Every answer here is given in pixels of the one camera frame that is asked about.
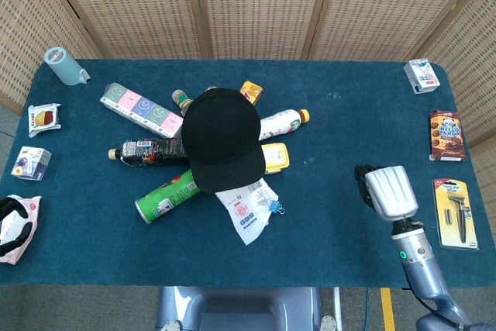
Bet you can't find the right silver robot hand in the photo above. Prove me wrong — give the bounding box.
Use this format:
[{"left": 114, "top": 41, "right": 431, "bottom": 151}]
[{"left": 354, "top": 164, "right": 420, "bottom": 225}]

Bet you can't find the white table leg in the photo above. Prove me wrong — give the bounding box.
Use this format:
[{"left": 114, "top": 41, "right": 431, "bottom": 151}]
[{"left": 332, "top": 287, "right": 343, "bottom": 331}]

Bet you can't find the small white purple carton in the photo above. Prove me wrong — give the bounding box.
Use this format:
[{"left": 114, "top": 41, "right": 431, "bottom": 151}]
[{"left": 10, "top": 145, "right": 53, "bottom": 181}]

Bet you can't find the white snack pouch red print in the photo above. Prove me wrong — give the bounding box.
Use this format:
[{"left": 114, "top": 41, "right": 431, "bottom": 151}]
[{"left": 27, "top": 102, "right": 62, "bottom": 139}]

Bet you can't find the blue table cloth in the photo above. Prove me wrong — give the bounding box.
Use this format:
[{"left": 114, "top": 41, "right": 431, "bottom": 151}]
[{"left": 0, "top": 58, "right": 496, "bottom": 288}]

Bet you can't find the white blue pink box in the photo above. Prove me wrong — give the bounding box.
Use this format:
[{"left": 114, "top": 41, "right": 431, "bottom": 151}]
[{"left": 403, "top": 58, "right": 442, "bottom": 95}]

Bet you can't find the yellow razor blister pack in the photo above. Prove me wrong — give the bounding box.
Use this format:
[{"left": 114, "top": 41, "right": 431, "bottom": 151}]
[{"left": 432, "top": 178, "right": 479, "bottom": 250}]

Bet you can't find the pink wet wipes pack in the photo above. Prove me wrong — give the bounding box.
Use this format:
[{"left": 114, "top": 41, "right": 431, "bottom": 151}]
[{"left": 0, "top": 194, "right": 42, "bottom": 266}]

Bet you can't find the light blue cup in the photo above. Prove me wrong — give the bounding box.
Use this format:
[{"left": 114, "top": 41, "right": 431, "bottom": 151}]
[{"left": 43, "top": 47, "right": 91, "bottom": 87}]

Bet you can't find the yellow drink carton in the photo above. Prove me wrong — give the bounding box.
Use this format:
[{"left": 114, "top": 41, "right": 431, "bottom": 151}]
[{"left": 239, "top": 80, "right": 265, "bottom": 106}]

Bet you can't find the small green tea bottle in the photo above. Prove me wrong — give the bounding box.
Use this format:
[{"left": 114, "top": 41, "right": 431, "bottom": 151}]
[{"left": 171, "top": 89, "right": 195, "bottom": 117}]

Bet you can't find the white drink bottle orange cap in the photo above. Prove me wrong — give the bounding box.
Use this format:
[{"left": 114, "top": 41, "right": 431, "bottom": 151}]
[{"left": 258, "top": 108, "right": 311, "bottom": 142}]

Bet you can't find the woven folding screen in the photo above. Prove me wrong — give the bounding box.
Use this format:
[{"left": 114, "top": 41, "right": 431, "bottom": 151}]
[{"left": 0, "top": 0, "right": 496, "bottom": 150}]

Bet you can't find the Hello Panda biscuit box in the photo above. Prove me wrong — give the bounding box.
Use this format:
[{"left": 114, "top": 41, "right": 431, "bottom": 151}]
[{"left": 428, "top": 109, "right": 468, "bottom": 163}]

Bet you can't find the black baseball cap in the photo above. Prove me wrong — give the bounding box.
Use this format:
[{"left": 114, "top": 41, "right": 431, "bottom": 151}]
[{"left": 181, "top": 88, "right": 267, "bottom": 195}]

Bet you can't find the green chips can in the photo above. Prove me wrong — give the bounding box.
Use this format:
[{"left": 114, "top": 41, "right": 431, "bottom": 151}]
[{"left": 134, "top": 168, "right": 202, "bottom": 225}]

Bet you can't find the blue binder clip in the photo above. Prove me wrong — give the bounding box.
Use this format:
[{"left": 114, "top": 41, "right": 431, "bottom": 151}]
[{"left": 267, "top": 198, "right": 287, "bottom": 215}]

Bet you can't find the silver-blue robot base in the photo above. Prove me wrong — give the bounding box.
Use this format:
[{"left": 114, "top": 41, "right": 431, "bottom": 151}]
[{"left": 157, "top": 286, "right": 322, "bottom": 331}]

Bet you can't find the green tub with yellow lid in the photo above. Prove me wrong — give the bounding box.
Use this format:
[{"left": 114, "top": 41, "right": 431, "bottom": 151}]
[{"left": 260, "top": 142, "right": 291, "bottom": 175}]

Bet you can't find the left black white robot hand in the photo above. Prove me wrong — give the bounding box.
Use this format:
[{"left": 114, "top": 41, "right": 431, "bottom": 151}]
[{"left": 0, "top": 197, "right": 36, "bottom": 258}]

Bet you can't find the white printed plastic bag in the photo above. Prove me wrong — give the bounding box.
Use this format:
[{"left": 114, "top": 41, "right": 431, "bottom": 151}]
[{"left": 215, "top": 178, "right": 280, "bottom": 247}]

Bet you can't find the dark tea bottle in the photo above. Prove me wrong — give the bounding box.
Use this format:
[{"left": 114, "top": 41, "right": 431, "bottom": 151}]
[{"left": 108, "top": 136, "right": 191, "bottom": 168}]

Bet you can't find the pastel tissue multipack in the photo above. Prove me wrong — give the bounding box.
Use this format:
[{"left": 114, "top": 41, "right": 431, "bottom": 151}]
[{"left": 99, "top": 82, "right": 185, "bottom": 139}]

